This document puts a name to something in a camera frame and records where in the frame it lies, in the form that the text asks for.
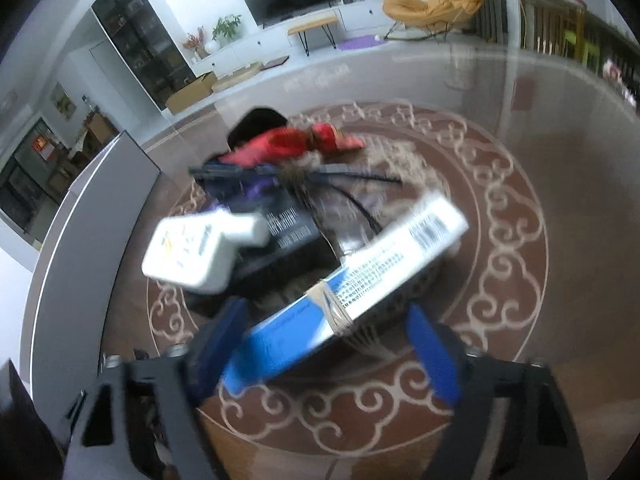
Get blue white medicine box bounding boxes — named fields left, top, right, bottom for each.
left=222, top=193, right=469, bottom=396

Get black text box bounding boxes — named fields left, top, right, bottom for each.
left=219, top=188, right=342, bottom=286

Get black sticks bundle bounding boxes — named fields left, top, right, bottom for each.
left=278, top=156, right=404, bottom=241

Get black round object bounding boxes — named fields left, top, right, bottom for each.
left=227, top=106, right=288, bottom=151

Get grey white storage box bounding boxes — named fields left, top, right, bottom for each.
left=20, top=132, right=160, bottom=414

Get white plastic bottle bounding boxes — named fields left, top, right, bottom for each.
left=141, top=209, right=271, bottom=295

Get red fabric pouch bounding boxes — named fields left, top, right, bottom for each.
left=219, top=122, right=366, bottom=168

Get brown cardboard box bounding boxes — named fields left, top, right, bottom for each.
left=166, top=72, right=218, bottom=115

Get red flowers vase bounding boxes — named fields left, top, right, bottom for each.
left=182, top=26, right=208, bottom=58

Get white tv cabinet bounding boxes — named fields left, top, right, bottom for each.
left=191, top=0, right=393, bottom=76

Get green potted plant left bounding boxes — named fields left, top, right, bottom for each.
left=212, top=14, right=242, bottom=44

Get wooden slatted shelf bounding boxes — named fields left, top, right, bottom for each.
left=518, top=0, right=639, bottom=108

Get purple floor mat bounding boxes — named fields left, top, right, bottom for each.
left=337, top=35, right=386, bottom=51

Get dark glass display cabinet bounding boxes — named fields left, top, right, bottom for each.
left=92, top=0, right=195, bottom=110

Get yellow lounge chair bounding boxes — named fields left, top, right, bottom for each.
left=382, top=0, right=486, bottom=40

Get wooden bench black legs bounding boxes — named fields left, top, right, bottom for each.
left=288, top=14, right=340, bottom=56

